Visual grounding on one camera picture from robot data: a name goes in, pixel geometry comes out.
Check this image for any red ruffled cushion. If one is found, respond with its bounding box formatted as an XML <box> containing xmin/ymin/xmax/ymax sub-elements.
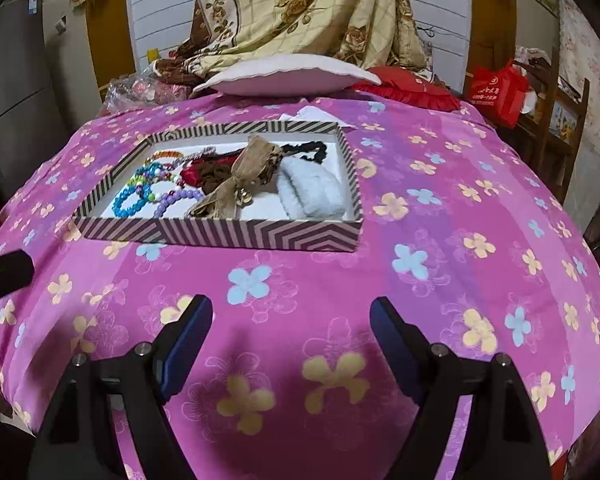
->
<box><xmin>352</xmin><ymin>66</ymin><xmax>460</xmax><ymax>112</ymax></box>

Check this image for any white fluffy scrunchie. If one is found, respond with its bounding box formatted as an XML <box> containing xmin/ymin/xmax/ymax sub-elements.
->
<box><xmin>276</xmin><ymin>157</ymin><xmax>347</xmax><ymax>220</ymax></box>

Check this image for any white pink pillow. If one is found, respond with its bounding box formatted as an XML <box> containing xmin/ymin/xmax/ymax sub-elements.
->
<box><xmin>193</xmin><ymin>53</ymin><xmax>381</xmax><ymax>98</ymax></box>

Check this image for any black left gripper tip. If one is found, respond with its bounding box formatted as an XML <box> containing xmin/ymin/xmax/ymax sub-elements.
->
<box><xmin>0</xmin><ymin>249</ymin><xmax>34</xmax><ymax>299</ymax></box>

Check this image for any wooden shelf rack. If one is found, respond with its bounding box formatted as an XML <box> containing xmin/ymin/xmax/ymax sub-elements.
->
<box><xmin>496</xmin><ymin>50</ymin><xmax>590</xmax><ymax>203</ymax></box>

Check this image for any grey refrigerator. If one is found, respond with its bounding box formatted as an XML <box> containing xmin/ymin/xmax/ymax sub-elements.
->
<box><xmin>0</xmin><ymin>0</ymin><xmax>69</xmax><ymax>198</ymax></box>

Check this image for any dark red hair scrunchie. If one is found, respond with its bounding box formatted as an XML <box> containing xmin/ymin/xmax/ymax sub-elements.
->
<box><xmin>181</xmin><ymin>156</ymin><xmax>237</xmax><ymax>195</ymax></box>

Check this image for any beige floral blanket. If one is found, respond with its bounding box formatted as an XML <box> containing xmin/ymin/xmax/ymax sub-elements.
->
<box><xmin>151</xmin><ymin>0</ymin><xmax>428</xmax><ymax>86</ymax></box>

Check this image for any multicolour bead bracelet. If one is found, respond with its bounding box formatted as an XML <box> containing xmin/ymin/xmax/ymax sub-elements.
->
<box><xmin>127</xmin><ymin>148</ymin><xmax>192</xmax><ymax>196</ymax></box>

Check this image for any pink floral bed sheet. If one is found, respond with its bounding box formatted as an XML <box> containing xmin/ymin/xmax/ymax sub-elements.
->
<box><xmin>0</xmin><ymin>94</ymin><xmax>600</xmax><ymax>479</ymax></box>

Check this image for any blue bead bracelet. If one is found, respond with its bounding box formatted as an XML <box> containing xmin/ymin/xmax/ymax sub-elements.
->
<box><xmin>111</xmin><ymin>184</ymin><xmax>154</xmax><ymax>220</ymax></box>

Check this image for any red shopping bag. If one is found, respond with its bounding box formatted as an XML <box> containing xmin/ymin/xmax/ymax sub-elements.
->
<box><xmin>467</xmin><ymin>60</ymin><xmax>529</xmax><ymax>129</ymax></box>

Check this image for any purple bead bracelet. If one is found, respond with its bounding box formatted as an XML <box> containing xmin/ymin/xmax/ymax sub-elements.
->
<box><xmin>151</xmin><ymin>186</ymin><xmax>207</xmax><ymax>219</ymax></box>

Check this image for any striped jewelry tray box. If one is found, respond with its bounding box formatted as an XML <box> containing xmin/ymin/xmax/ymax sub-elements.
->
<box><xmin>72</xmin><ymin>120</ymin><xmax>363</xmax><ymax>252</ymax></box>

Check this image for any white paper sheet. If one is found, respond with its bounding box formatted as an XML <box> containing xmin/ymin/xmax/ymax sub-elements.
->
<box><xmin>278</xmin><ymin>105</ymin><xmax>355</xmax><ymax>129</ymax></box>

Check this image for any clear plastic bag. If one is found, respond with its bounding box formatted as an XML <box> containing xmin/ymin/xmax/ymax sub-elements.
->
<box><xmin>99</xmin><ymin>74</ymin><xmax>190</xmax><ymax>116</ymax></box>

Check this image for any black beaded hair tie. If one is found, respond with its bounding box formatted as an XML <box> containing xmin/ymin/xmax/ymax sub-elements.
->
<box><xmin>278</xmin><ymin>140</ymin><xmax>330</xmax><ymax>165</ymax></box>

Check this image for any beige bow hair clip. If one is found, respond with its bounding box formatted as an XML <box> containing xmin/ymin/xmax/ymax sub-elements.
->
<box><xmin>185</xmin><ymin>136</ymin><xmax>284</xmax><ymax>220</ymax></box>

